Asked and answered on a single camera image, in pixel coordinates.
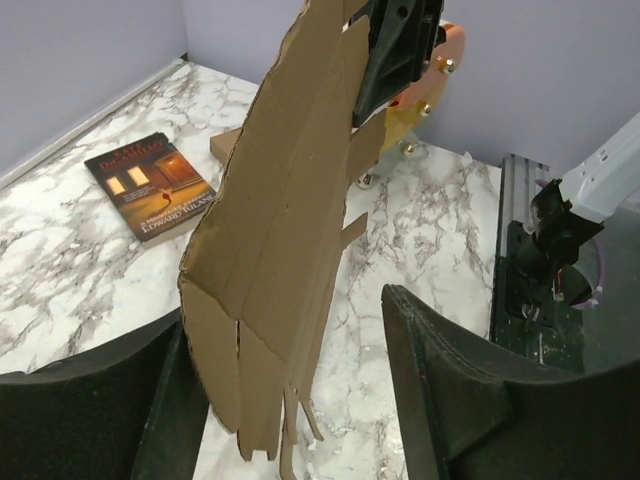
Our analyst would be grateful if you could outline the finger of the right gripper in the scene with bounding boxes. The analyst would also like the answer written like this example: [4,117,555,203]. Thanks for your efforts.
[351,0,446,128]

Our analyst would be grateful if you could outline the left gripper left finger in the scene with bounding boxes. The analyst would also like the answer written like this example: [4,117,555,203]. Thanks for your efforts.
[1,319,208,479]

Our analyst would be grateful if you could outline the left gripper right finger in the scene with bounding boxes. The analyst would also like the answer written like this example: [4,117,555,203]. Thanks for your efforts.
[381,285,639,479]

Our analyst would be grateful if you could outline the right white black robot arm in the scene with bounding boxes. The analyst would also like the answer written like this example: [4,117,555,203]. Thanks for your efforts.
[347,1,639,281]

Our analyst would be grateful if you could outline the folded brown cardboard box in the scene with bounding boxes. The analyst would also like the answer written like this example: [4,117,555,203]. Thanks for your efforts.
[209,127,242,166]

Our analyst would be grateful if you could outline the white orange tape dispenser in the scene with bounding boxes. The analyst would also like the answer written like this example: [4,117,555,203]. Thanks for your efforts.
[355,20,466,189]

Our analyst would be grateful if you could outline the dark orange paperback book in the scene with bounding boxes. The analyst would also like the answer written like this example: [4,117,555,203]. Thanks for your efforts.
[84,132,215,244]

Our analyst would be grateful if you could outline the black mounting rail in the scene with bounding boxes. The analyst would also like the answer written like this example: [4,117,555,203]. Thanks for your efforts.
[489,154,604,373]

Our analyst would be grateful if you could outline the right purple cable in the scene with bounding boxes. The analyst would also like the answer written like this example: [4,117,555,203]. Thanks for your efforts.
[592,234,611,291]

